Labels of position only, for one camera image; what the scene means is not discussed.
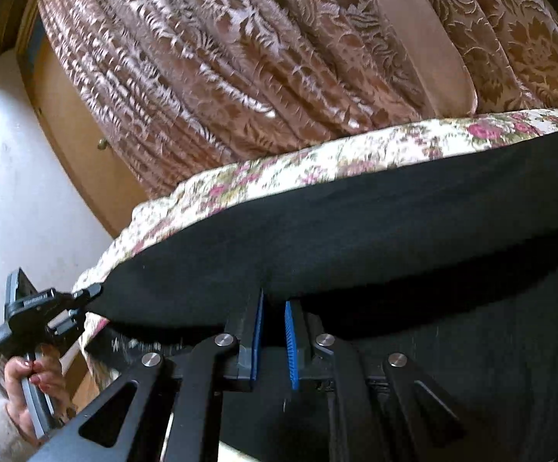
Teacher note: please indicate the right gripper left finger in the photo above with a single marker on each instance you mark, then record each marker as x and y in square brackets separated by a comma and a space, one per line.
[167, 409]

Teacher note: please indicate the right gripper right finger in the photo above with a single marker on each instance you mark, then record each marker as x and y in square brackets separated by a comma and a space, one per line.
[386, 409]

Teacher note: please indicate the black pants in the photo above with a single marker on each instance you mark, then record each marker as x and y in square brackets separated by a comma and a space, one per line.
[453, 262]

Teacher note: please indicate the white fuzzy sleeve forearm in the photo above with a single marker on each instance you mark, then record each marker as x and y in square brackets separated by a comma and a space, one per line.
[13, 447]

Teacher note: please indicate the person left hand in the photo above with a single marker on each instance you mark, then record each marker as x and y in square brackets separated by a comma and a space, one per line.
[45, 373]

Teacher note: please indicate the wooden door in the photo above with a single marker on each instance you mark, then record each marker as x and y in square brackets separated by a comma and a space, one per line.
[100, 177]

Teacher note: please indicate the floral bed sheet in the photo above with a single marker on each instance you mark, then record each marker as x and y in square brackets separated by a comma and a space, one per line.
[213, 191]

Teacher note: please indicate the brown floral curtain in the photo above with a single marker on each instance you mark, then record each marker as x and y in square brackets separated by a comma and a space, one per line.
[179, 87]

